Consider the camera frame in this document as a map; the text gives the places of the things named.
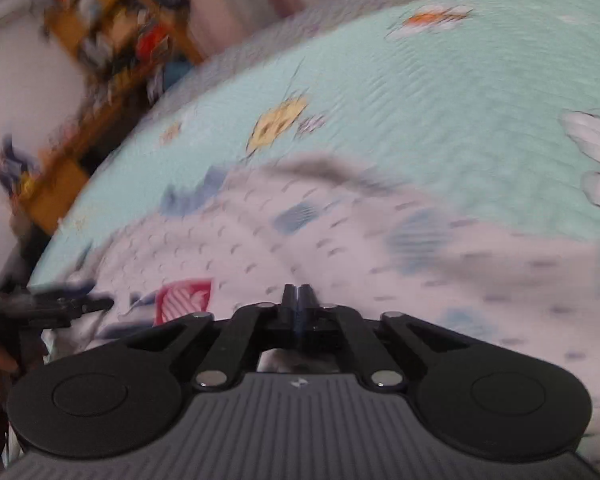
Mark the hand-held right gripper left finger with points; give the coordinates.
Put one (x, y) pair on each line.
(290, 310)

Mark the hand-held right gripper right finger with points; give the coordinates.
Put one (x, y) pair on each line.
(305, 310)

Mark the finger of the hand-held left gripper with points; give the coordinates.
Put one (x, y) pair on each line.
(75, 302)

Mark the white printed sweatshirt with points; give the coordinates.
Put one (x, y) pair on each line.
(330, 240)

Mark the wooden desk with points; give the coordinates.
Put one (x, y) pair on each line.
(70, 170)

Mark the bee print quilted bedspread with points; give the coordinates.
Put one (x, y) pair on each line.
(430, 110)

